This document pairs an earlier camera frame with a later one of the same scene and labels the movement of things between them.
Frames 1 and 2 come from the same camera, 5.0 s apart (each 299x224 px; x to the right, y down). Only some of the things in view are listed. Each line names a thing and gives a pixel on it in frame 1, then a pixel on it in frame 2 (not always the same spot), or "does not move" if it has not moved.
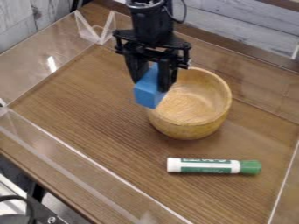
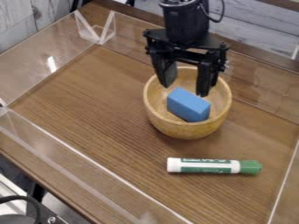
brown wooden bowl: (193, 109) does not move
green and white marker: (213, 165) does not move
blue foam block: (147, 93) to (187, 106)
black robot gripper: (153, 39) to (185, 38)
